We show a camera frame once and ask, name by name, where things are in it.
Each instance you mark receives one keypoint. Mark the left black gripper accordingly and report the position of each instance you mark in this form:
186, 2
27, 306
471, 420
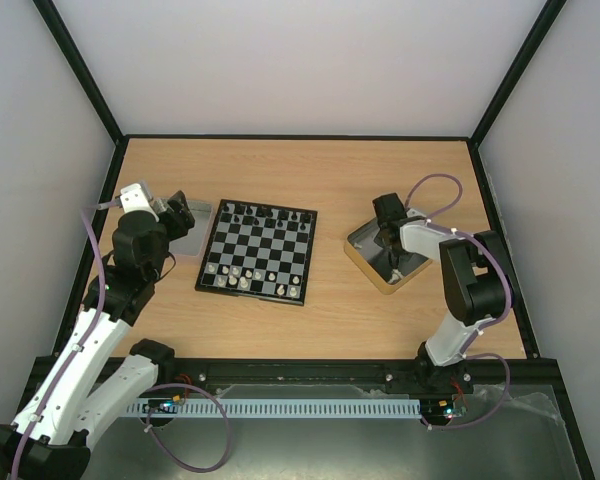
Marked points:
179, 216

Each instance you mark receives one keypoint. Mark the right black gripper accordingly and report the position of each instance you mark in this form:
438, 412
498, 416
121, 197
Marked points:
389, 238

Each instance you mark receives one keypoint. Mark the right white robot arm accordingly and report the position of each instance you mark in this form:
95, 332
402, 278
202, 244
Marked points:
476, 277

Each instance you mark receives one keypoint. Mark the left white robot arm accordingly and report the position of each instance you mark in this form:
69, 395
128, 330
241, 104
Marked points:
54, 435

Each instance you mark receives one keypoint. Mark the gold metal tin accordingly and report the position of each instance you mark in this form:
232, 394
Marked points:
373, 262

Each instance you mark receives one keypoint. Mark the black and grey chessboard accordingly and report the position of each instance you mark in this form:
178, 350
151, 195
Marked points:
286, 252

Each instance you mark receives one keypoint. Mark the black aluminium frame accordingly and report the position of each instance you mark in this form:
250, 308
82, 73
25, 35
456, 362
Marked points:
321, 104

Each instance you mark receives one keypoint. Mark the light blue cable duct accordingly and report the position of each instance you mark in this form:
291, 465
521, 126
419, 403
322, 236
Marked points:
279, 409

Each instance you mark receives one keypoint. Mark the metal base plate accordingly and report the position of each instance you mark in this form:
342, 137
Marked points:
489, 433

